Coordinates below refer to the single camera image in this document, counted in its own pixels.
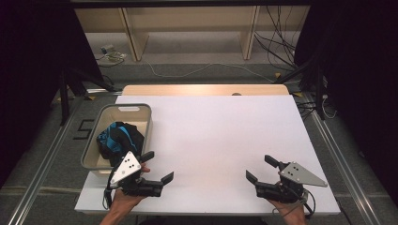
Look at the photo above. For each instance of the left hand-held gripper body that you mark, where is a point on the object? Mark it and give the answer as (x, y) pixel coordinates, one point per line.
(128, 168)

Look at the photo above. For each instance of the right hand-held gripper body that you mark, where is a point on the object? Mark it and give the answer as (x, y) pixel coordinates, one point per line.
(291, 184)

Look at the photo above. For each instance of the black and blue garment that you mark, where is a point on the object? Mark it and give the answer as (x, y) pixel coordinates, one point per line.
(120, 139)

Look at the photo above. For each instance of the beige plastic bin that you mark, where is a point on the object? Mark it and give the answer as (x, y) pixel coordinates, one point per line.
(125, 116)

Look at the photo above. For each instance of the person's right hand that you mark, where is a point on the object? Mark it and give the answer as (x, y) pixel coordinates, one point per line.
(292, 211)

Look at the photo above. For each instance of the person's left hand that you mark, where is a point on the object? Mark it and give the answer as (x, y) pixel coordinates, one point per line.
(125, 203)

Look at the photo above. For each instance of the white foam board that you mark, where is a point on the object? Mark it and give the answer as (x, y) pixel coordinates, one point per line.
(212, 140)

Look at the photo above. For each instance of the black metal stand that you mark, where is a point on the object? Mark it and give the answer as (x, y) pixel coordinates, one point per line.
(319, 90)
(64, 100)

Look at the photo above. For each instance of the small grey power adapter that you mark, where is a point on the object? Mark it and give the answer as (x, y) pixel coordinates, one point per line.
(107, 49)

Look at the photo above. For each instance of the light wooden shelf unit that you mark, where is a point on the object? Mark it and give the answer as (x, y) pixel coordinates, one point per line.
(134, 37)

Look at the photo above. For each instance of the black curtain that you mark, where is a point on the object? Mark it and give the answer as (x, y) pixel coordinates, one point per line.
(369, 78)
(31, 62)

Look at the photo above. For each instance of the aluminium floor rail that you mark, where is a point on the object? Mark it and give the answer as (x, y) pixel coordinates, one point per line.
(40, 175)
(344, 162)

